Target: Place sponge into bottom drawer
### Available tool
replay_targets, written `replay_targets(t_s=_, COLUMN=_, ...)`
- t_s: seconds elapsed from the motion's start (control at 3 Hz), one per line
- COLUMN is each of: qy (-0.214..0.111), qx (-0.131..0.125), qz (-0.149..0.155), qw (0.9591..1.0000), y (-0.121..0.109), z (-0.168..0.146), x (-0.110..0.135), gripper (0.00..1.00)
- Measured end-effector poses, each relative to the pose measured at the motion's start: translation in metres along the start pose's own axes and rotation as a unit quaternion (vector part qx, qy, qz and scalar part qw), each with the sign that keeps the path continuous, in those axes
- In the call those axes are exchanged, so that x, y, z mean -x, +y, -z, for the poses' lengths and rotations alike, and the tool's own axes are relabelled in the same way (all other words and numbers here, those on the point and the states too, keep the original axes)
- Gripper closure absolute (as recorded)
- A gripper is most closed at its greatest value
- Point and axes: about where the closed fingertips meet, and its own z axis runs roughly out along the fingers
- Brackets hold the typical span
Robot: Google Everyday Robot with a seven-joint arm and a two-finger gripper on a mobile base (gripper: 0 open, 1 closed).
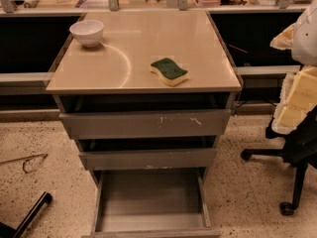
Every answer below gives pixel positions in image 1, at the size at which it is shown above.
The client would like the black chair leg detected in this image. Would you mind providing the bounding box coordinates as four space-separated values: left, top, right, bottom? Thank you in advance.
0 191 53 238

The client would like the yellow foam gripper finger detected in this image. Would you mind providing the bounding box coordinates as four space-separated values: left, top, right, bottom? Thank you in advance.
271 65 317 135
269 24 295 51

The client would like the middle grey drawer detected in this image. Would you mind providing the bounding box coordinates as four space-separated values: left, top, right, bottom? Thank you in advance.
79 148 217 171

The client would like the grey drawer cabinet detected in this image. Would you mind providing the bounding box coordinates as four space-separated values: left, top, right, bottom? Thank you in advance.
45 9 243 238

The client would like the grey drawer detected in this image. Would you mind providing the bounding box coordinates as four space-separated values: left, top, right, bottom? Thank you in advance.
79 148 217 171
60 109 230 140
82 169 220 238

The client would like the white ceramic bowl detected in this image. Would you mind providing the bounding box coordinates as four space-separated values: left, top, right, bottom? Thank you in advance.
69 20 104 47

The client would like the bottom grey drawer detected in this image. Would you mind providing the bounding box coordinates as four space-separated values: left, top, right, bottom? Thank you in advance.
82 169 220 238

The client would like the black office chair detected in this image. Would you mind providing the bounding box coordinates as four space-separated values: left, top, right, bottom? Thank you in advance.
241 107 317 215

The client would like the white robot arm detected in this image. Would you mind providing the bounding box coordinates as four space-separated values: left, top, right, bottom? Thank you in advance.
269 0 317 135

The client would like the top grey drawer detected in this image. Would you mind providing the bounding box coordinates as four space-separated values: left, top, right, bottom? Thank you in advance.
60 109 230 140

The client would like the green and yellow sponge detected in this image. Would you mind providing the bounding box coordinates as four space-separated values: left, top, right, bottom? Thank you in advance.
150 58 189 87

